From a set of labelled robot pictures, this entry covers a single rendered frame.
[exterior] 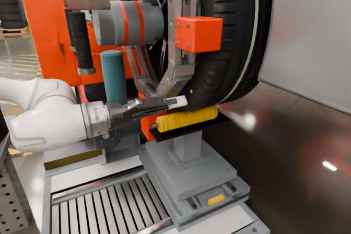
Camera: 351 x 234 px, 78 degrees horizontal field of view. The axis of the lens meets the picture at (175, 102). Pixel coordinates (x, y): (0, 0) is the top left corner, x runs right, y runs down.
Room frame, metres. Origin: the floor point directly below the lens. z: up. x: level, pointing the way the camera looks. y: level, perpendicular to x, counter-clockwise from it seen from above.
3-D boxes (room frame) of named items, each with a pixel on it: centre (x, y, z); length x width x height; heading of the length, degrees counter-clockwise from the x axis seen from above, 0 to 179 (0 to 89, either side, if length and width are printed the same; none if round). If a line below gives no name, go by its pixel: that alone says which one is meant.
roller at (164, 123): (0.74, -0.05, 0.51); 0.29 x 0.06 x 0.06; 116
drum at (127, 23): (0.77, 0.16, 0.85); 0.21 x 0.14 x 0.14; 116
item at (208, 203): (0.87, -0.06, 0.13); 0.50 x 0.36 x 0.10; 26
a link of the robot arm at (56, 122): (0.47, 0.31, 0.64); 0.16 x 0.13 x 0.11; 116
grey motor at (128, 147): (1.06, 0.26, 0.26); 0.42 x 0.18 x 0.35; 116
